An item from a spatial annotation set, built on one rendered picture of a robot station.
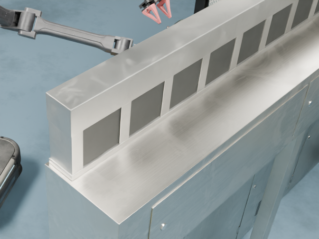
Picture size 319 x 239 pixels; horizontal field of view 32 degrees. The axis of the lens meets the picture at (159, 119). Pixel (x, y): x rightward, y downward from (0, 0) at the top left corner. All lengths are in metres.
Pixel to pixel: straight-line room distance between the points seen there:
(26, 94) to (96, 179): 2.58
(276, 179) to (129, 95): 1.11
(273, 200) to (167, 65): 1.14
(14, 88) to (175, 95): 2.53
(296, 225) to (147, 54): 2.09
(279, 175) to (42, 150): 1.66
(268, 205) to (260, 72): 0.82
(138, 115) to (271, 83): 0.47
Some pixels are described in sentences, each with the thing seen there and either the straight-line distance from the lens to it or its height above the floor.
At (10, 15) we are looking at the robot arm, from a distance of 2.28.
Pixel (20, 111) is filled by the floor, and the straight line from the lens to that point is 3.74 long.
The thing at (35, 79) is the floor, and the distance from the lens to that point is 3.99.
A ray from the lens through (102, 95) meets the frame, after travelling 1.23.
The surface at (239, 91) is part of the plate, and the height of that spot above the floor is 1.44.
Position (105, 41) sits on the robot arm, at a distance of 2.24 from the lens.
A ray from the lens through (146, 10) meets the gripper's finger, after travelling 2.17.
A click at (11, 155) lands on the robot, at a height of 0.24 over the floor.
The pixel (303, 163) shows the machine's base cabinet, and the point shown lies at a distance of 3.20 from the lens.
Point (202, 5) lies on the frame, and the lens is 2.41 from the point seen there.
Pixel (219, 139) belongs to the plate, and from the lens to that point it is 1.46.
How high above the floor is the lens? 2.42
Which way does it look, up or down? 41 degrees down
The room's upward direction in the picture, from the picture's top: 7 degrees clockwise
